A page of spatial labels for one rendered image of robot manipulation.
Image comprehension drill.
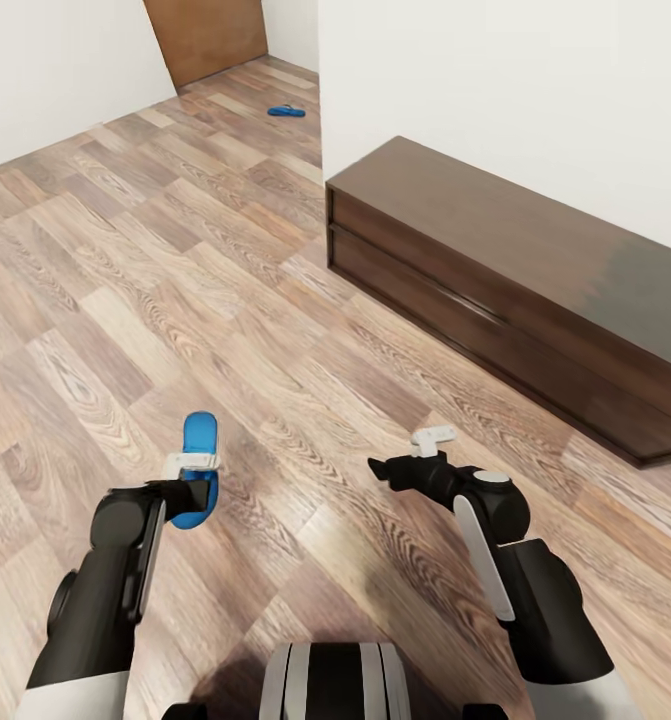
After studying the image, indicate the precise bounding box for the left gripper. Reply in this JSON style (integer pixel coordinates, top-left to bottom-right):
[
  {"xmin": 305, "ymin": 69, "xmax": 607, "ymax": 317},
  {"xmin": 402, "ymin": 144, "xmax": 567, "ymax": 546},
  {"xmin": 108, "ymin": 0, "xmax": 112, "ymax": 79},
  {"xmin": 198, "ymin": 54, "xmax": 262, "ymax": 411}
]
[{"xmin": 160, "ymin": 479, "xmax": 210, "ymax": 518}]

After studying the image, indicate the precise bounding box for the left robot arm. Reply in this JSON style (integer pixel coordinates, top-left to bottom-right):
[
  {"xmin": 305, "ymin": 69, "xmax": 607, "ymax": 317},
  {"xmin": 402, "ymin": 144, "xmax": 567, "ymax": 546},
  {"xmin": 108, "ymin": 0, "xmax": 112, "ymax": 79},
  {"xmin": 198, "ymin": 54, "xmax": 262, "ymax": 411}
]
[{"xmin": 14, "ymin": 453, "xmax": 221, "ymax": 720}]

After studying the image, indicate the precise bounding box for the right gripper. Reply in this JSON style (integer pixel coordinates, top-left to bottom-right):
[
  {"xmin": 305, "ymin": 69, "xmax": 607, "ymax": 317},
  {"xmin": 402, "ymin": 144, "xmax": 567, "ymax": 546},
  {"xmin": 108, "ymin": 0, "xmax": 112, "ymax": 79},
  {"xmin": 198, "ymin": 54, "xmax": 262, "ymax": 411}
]
[{"xmin": 368, "ymin": 450, "xmax": 448, "ymax": 501}]

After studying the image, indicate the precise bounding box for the robot trunk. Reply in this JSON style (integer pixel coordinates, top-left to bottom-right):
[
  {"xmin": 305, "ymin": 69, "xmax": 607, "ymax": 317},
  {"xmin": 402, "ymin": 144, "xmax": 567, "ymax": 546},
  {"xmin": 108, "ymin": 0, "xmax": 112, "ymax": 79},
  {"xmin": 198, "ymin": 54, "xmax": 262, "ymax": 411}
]
[{"xmin": 259, "ymin": 642, "xmax": 411, "ymax": 720}]

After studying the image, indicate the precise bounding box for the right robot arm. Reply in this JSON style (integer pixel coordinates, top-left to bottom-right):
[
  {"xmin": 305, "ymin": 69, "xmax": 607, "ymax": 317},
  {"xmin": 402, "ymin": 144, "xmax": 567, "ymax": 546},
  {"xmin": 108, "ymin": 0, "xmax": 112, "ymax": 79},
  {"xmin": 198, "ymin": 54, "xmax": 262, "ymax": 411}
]
[{"xmin": 368, "ymin": 425, "xmax": 646, "ymax": 720}]

